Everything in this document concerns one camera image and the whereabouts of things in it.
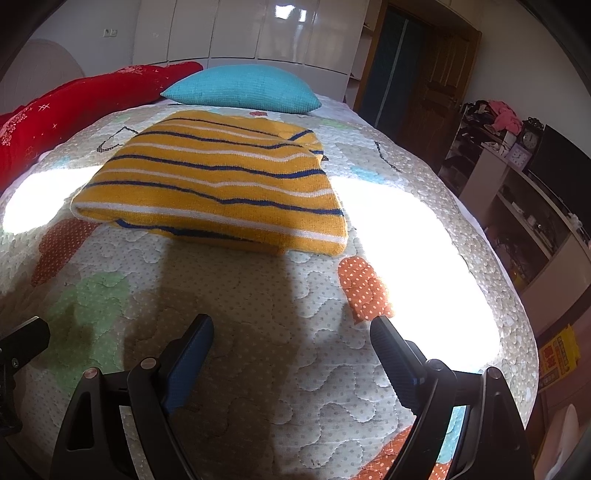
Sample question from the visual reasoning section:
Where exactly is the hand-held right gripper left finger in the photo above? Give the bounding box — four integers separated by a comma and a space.
50, 314, 215, 480

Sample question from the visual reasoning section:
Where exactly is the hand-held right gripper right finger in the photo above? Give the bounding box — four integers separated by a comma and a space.
370, 315, 536, 480

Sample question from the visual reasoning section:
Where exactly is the yellow striped knit sweater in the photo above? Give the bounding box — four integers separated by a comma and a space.
70, 110, 349, 257

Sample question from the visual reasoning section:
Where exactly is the patchwork quilted bedspread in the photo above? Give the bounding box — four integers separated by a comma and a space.
0, 92, 541, 480

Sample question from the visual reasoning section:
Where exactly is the yellow cardboard box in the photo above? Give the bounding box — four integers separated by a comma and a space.
538, 323, 583, 393

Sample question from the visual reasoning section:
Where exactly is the white plastic container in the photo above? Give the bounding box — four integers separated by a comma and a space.
540, 404, 580, 476

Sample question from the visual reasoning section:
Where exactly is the white shelf unit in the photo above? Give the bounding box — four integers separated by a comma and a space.
436, 99, 591, 296

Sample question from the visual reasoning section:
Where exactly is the red blanket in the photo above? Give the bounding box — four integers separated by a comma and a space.
0, 61, 205, 195

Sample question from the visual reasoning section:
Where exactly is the square white alarm clock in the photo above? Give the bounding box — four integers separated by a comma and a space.
508, 143, 532, 169

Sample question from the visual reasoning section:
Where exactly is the black television screen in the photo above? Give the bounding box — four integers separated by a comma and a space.
526, 124, 591, 208

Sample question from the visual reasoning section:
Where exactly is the ornate black table clock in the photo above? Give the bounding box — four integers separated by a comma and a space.
521, 117, 543, 151

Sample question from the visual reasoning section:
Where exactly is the pink cloth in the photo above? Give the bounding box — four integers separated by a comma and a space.
489, 99, 523, 134

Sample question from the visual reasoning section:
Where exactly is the round white headboard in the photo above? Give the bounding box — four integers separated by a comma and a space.
0, 39, 86, 116

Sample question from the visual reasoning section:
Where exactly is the teal knit pillow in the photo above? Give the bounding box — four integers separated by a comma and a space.
160, 65, 322, 114

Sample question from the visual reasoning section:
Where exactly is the brown wooden door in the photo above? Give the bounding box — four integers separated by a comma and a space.
353, 0, 483, 144

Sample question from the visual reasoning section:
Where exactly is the glossy white wardrobe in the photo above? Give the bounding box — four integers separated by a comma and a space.
131, 0, 370, 102

